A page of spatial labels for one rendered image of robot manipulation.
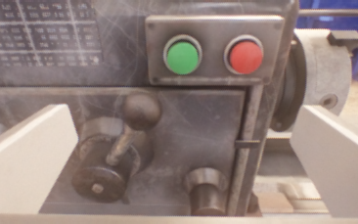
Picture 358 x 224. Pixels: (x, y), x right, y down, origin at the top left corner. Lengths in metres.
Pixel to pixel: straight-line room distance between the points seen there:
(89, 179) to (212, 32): 0.19
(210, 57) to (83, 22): 0.13
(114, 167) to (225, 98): 0.14
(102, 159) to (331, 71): 0.43
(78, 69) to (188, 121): 0.14
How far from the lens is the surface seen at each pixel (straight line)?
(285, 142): 0.85
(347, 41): 0.53
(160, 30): 0.20
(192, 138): 0.26
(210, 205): 0.28
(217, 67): 0.21
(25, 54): 0.28
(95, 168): 0.23
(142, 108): 0.16
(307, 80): 0.47
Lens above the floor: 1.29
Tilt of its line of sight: 31 degrees down
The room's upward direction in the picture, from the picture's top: straight up
